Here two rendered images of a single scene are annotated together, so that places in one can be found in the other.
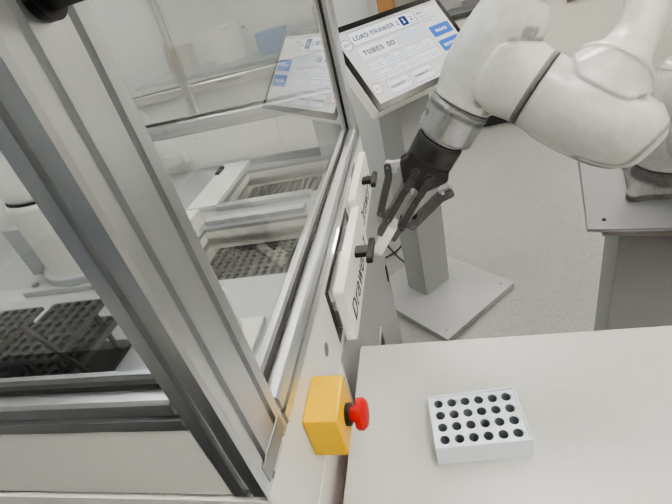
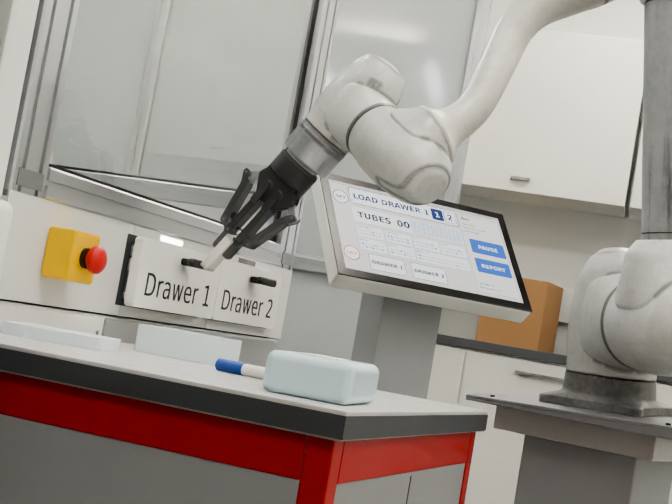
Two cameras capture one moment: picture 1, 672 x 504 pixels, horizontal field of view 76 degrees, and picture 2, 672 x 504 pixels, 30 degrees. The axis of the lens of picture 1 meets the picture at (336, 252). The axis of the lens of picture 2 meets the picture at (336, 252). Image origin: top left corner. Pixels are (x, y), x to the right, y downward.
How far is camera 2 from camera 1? 1.51 m
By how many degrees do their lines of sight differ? 36
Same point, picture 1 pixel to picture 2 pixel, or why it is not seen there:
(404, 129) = (381, 346)
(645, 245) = (547, 469)
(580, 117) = (379, 138)
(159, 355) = not seen: hidden behind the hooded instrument
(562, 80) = (379, 114)
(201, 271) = (66, 37)
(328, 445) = (56, 260)
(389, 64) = (386, 241)
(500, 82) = (342, 108)
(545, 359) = not seen: hidden behind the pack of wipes
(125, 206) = not seen: outside the picture
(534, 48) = (373, 93)
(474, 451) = (169, 339)
